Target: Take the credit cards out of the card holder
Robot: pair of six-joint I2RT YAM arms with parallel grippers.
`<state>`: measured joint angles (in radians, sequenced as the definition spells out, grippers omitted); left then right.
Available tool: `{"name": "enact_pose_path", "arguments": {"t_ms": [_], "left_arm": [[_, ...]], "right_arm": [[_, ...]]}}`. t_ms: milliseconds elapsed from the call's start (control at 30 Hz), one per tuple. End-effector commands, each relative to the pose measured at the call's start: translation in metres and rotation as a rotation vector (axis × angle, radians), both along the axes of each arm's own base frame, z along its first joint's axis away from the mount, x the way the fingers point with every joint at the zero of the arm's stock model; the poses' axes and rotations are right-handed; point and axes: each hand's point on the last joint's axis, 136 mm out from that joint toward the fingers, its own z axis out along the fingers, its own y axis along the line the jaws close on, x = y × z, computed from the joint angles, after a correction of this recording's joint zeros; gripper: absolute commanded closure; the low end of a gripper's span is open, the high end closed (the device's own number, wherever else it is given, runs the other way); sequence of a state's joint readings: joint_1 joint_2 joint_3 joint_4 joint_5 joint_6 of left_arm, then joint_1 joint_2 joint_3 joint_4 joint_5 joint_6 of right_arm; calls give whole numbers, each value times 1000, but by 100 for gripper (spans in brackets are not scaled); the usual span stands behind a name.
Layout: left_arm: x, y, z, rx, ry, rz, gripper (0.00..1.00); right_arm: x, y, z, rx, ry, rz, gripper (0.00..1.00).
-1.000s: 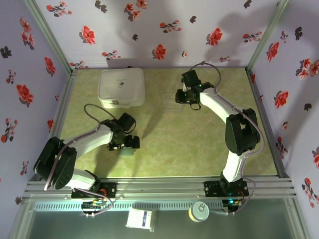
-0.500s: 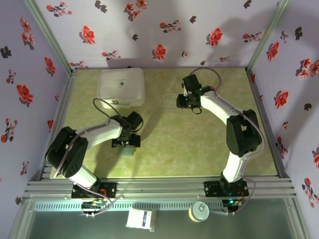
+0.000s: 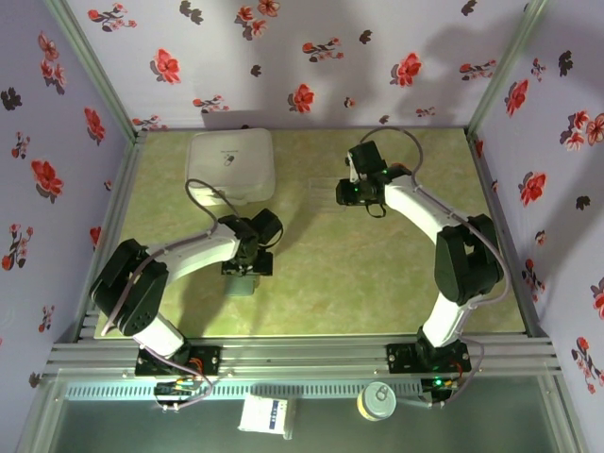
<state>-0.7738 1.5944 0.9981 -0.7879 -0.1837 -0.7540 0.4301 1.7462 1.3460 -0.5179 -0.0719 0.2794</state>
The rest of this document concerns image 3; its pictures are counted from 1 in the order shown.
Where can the grey-green card holder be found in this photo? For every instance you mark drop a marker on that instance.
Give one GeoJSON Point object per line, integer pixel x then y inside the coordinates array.
{"type": "Point", "coordinates": [240, 287]}

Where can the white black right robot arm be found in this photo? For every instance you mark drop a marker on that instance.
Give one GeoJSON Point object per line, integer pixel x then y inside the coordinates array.
{"type": "Point", "coordinates": [415, 207]}

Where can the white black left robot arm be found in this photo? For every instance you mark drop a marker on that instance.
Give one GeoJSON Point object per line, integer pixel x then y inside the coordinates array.
{"type": "Point", "coordinates": [198, 255]}

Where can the blue patterned card packet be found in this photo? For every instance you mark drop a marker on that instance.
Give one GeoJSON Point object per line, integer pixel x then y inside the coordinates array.
{"type": "Point", "coordinates": [323, 193]}

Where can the white medicine box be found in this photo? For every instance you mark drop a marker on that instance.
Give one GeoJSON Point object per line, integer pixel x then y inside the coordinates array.
{"type": "Point", "coordinates": [226, 156]}

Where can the white paper packet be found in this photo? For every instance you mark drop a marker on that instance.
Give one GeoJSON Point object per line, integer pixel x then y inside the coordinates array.
{"type": "Point", "coordinates": [266, 415]}

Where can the yellow tin can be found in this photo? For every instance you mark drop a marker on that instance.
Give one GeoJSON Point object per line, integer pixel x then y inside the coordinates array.
{"type": "Point", "coordinates": [376, 401]}

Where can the aluminium frame cross rail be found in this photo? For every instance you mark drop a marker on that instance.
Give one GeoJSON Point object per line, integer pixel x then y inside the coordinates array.
{"type": "Point", "coordinates": [307, 356]}

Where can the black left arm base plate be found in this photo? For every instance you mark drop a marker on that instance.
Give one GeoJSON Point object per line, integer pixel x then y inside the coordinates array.
{"type": "Point", "coordinates": [207, 358]}

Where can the aluminium frame side rail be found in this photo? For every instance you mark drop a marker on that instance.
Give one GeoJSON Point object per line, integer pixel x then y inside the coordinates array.
{"type": "Point", "coordinates": [505, 236]}
{"type": "Point", "coordinates": [113, 231]}

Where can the aluminium frame post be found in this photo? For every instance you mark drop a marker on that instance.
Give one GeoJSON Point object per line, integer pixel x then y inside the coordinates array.
{"type": "Point", "coordinates": [96, 71]}
{"type": "Point", "coordinates": [505, 66]}

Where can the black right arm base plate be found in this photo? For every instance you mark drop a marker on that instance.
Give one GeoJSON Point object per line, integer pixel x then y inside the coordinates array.
{"type": "Point", "coordinates": [401, 358]}

